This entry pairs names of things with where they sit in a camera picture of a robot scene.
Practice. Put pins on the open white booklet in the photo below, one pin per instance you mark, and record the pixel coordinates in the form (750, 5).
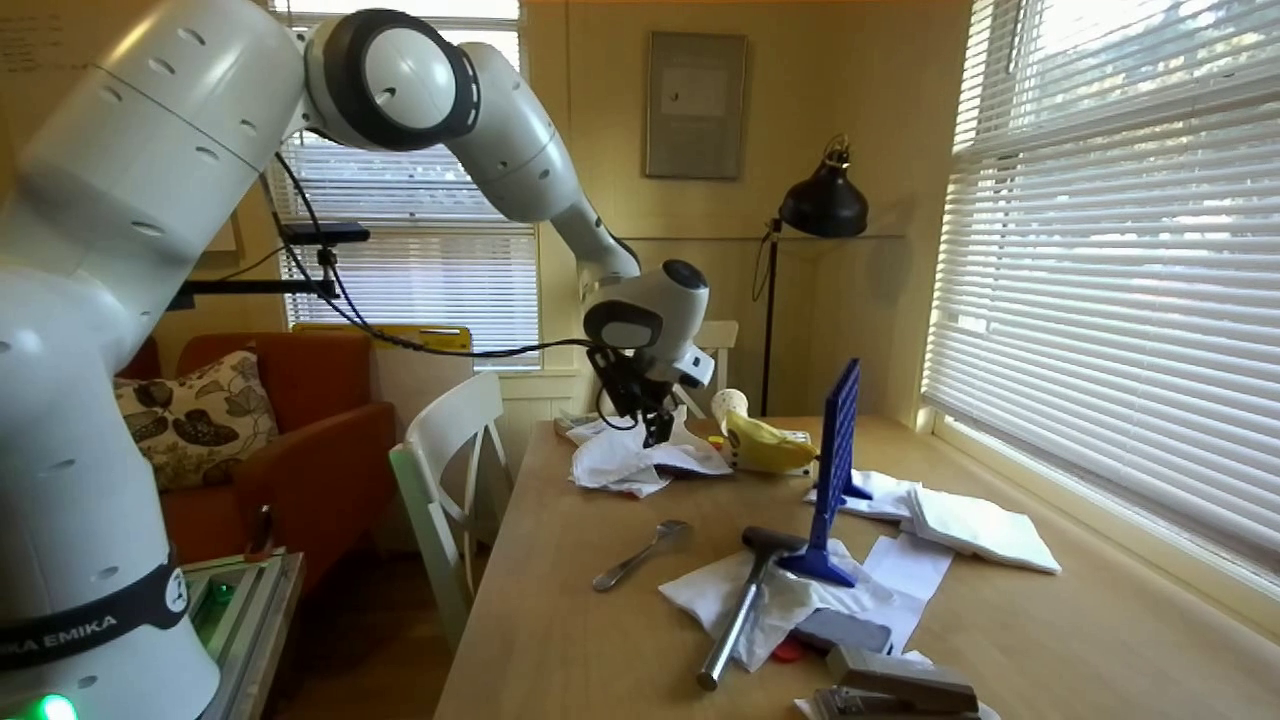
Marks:
(956, 523)

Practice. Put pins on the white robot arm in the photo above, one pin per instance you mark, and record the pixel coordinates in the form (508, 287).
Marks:
(115, 207)

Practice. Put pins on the white wooden chair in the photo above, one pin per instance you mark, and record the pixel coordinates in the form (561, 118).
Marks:
(454, 482)

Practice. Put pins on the white towel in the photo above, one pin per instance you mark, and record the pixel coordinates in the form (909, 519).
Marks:
(613, 458)

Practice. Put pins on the orange armchair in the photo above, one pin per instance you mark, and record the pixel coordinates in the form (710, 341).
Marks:
(321, 486)

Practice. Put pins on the black camera on tripod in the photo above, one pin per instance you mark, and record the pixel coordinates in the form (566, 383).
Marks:
(321, 235)

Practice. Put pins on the blue connect four grid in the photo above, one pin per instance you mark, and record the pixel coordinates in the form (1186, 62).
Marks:
(832, 482)

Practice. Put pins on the black metal hammer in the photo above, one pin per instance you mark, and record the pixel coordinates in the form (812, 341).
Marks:
(767, 546)

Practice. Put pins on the white far chair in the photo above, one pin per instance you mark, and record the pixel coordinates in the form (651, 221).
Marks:
(718, 339)

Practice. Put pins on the yellow banana toy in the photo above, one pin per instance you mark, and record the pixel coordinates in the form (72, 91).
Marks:
(755, 440)

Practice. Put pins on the black desk lamp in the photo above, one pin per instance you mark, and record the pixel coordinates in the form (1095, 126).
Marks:
(817, 207)

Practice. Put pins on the grey stapler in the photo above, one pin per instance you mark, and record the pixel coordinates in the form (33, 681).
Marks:
(869, 684)

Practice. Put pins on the grey wall panel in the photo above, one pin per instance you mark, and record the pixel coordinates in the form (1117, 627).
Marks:
(693, 106)

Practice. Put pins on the floral patterned cushion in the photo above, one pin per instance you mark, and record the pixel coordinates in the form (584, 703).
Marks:
(202, 421)

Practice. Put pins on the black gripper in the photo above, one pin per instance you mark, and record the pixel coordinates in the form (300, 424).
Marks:
(642, 392)

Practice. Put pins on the white window blinds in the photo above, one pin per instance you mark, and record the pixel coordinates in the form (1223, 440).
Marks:
(1110, 259)

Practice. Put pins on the metal spanner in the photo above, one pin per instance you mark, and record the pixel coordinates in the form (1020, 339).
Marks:
(661, 537)

